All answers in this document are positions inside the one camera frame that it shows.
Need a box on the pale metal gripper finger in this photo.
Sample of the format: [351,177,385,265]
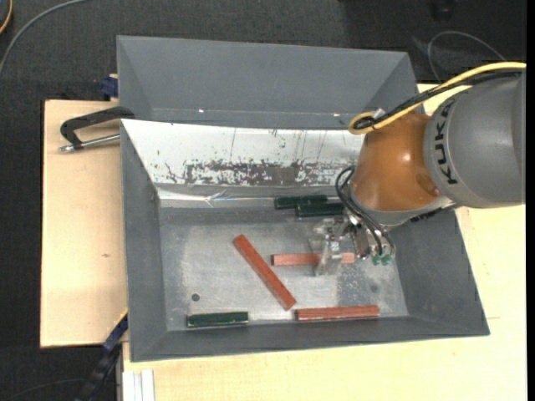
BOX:
[308,218,342,253]
[313,240,344,277]

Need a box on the dark green flat block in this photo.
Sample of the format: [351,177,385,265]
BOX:
[273,194,329,211]
[294,202,346,219]
[186,311,250,330]

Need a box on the red-brown flat block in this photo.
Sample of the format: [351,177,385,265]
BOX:
[232,234,298,312]
[293,304,381,322]
[270,252,357,268]

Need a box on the grey metal bin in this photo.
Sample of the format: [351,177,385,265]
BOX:
[115,34,491,363]

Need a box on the pale wood flat board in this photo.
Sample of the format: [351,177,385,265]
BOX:
[39,98,129,348]

